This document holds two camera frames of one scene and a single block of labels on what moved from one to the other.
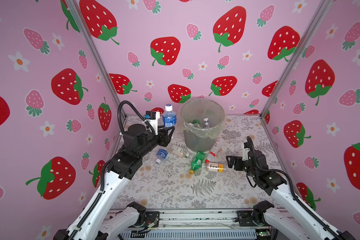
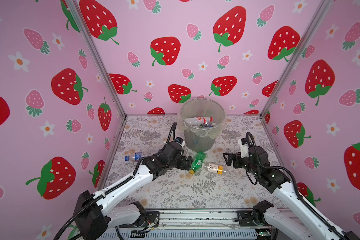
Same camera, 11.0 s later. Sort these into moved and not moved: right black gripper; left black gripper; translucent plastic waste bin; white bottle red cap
Moved: left black gripper; white bottle red cap
Not moved: translucent plastic waste bin; right black gripper
